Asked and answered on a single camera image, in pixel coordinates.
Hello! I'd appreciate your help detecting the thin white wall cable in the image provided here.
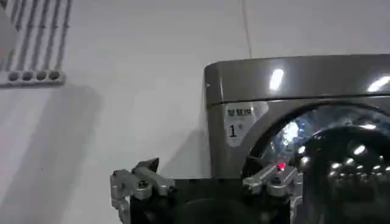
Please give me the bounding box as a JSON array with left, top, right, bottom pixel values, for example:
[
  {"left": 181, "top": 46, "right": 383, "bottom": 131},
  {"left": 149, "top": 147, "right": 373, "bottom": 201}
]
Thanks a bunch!
[{"left": 241, "top": 0, "right": 253, "bottom": 59}]

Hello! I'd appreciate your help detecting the grey dryer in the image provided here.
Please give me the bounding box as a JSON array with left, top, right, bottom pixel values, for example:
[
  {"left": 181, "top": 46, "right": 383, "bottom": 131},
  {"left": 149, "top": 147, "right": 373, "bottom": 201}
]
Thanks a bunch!
[{"left": 203, "top": 54, "right": 390, "bottom": 224}]

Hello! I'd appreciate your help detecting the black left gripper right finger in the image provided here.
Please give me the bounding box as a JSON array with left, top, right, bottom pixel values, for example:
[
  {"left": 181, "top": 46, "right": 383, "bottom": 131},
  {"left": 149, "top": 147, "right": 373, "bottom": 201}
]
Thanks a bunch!
[{"left": 243, "top": 161, "right": 304, "bottom": 224}]

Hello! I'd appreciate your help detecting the white label with number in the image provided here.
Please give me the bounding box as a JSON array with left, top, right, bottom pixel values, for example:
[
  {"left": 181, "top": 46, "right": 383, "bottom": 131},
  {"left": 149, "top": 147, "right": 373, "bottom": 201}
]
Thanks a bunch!
[{"left": 224, "top": 102, "right": 269, "bottom": 149}]

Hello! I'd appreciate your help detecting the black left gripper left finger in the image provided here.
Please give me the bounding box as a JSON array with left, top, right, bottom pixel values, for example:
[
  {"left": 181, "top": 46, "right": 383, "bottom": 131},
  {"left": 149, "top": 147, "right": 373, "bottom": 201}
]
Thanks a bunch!
[{"left": 110, "top": 157, "right": 177, "bottom": 224}]

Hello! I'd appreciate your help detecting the round glass dryer door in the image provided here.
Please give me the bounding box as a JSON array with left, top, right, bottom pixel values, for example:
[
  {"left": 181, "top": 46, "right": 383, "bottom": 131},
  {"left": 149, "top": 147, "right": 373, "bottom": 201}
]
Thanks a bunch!
[{"left": 241, "top": 102, "right": 390, "bottom": 224}]

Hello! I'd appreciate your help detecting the white perforated rack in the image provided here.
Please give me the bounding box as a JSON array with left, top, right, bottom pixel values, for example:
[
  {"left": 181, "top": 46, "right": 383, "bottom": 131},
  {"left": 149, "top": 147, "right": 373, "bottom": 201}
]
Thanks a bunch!
[{"left": 0, "top": 0, "right": 73, "bottom": 88}]

